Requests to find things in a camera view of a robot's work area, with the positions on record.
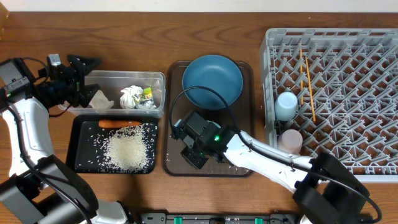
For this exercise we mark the white tissue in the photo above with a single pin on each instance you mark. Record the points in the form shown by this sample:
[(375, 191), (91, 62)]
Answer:
[(100, 101)]

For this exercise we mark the orange carrot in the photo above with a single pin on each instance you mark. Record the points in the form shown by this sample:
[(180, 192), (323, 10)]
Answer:
[(106, 123)]

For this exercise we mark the pile of white rice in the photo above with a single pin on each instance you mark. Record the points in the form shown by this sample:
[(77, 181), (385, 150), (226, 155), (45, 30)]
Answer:
[(127, 150)]

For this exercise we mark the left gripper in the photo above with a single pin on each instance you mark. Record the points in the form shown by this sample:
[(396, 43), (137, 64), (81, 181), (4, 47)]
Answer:
[(74, 82)]

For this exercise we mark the left wooden chopstick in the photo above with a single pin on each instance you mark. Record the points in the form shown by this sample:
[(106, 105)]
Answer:
[(301, 72)]

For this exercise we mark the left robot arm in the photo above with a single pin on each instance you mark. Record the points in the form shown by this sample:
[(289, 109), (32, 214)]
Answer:
[(40, 187)]

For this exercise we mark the white paper ball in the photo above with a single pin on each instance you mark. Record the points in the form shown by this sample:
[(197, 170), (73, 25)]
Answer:
[(131, 97)]

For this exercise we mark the green snack wrapper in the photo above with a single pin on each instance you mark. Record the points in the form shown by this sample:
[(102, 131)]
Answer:
[(144, 99)]

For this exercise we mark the wooden chopstick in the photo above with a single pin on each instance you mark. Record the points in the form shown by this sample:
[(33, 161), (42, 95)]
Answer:
[(301, 72), (310, 90)]

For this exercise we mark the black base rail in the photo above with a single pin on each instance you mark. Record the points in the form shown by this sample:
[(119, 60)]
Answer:
[(163, 218)]

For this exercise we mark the black waste tray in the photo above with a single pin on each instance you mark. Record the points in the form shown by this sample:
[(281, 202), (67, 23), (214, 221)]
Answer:
[(78, 123)]

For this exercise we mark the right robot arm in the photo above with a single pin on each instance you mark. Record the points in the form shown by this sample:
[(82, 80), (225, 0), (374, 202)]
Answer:
[(322, 187)]

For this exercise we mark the dark blue plate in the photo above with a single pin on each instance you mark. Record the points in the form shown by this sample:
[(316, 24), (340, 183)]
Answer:
[(212, 73)]

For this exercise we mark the light blue cup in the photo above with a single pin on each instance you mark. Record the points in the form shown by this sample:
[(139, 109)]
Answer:
[(285, 106)]

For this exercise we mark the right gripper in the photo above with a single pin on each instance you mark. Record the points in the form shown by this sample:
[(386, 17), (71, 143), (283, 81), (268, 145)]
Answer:
[(188, 154)]

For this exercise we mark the pink cup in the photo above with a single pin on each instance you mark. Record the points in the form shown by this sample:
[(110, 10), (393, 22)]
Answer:
[(290, 141)]

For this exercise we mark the right wooden chopstick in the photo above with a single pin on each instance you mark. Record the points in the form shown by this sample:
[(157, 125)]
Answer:
[(310, 90)]

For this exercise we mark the grey dishwasher rack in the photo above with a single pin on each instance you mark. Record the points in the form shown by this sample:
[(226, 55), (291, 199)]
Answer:
[(354, 83)]

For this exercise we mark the clear plastic bin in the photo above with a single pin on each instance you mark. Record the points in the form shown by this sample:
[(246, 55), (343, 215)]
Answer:
[(112, 82)]

